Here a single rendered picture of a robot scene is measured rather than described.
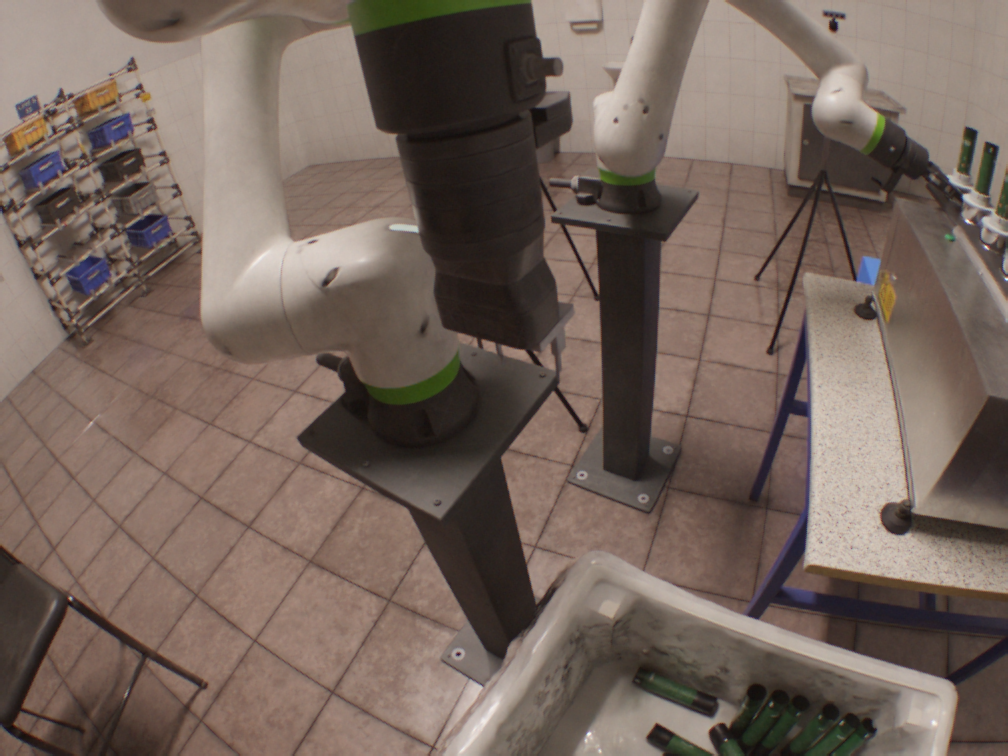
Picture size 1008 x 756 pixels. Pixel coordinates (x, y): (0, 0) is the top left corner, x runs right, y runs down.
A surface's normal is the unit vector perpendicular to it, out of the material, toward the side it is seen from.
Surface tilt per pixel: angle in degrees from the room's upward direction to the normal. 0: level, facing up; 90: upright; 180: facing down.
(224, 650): 0
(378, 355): 90
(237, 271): 50
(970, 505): 90
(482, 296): 87
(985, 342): 0
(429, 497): 0
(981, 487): 90
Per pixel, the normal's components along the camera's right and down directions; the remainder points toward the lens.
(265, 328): 0.02, 0.56
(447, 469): -0.14, -0.74
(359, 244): -0.14, -0.59
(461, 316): -0.55, 0.61
